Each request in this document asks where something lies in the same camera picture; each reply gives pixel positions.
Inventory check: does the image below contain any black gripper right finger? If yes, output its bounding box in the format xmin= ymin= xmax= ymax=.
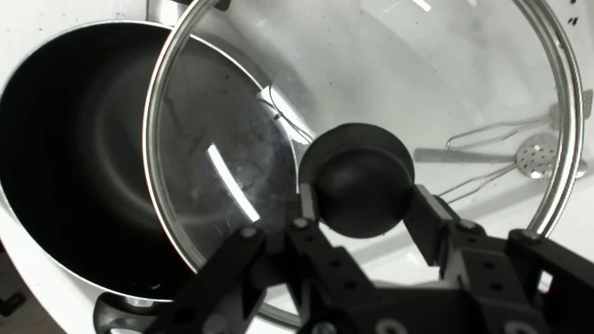
xmin=401 ymin=183 xmax=594 ymax=334

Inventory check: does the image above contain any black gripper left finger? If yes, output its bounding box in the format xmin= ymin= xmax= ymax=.
xmin=144 ymin=181 xmax=375 ymax=334

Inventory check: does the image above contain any black pot with glass lid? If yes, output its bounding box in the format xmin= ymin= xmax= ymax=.
xmin=139 ymin=0 xmax=586 ymax=330

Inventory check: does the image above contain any black cooking pot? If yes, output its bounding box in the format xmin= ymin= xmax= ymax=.
xmin=0 ymin=20 xmax=304 ymax=334

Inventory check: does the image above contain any small flat-handled metal utensil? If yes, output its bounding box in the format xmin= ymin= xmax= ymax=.
xmin=412 ymin=146 xmax=518 ymax=164

